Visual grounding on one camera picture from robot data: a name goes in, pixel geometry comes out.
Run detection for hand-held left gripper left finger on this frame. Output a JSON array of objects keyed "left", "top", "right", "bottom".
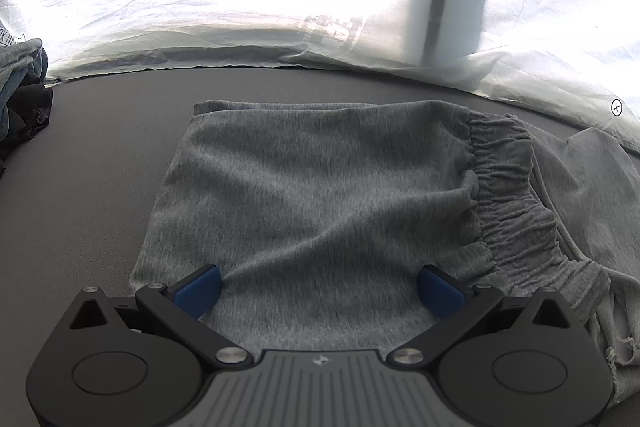
[{"left": 65, "top": 263, "right": 251, "bottom": 369}]

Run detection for light grey garment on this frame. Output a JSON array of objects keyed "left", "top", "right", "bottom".
[{"left": 530, "top": 124, "right": 640, "bottom": 408}]

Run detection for crumpled grey garment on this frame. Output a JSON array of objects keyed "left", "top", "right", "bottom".
[{"left": 0, "top": 38, "right": 49, "bottom": 148}]

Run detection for carrot printed translucent curtain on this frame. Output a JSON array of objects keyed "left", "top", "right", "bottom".
[{"left": 0, "top": 0, "right": 640, "bottom": 144}]

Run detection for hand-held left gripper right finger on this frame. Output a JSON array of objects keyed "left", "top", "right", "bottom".
[{"left": 390, "top": 264, "right": 586, "bottom": 368}]

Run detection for grey elastic waist shorts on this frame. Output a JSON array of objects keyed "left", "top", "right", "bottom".
[{"left": 129, "top": 99, "right": 614, "bottom": 354}]

